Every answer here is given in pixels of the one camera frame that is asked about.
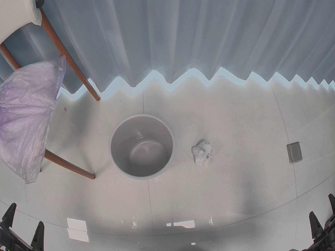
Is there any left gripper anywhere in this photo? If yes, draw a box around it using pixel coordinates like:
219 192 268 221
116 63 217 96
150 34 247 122
0 203 45 251

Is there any pale blue curtain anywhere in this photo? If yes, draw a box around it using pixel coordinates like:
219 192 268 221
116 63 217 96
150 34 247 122
0 0 335 101

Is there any white paper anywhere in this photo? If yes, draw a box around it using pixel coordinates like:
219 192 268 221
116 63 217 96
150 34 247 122
192 141 212 167

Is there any pale grey trash bin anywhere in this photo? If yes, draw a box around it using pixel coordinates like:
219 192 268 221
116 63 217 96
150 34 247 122
108 113 175 180

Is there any white padded wooden chair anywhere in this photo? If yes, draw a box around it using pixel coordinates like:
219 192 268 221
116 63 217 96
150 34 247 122
0 0 101 180

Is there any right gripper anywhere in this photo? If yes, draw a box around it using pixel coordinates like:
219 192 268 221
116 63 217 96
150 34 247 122
301 194 335 251

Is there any purple plastic bag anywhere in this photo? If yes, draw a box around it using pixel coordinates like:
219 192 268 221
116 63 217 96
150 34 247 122
0 55 66 184

